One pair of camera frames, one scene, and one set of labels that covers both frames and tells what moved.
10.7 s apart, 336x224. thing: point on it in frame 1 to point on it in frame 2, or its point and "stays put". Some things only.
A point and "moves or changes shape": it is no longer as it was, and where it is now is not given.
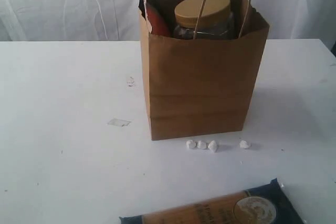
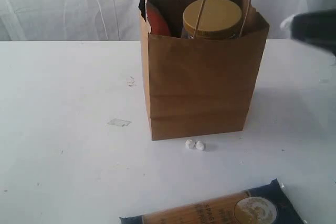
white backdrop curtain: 104,6 stays put
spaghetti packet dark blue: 268,204 stays put
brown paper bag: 201,87 stays put
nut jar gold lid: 188,11 moves or changes shape
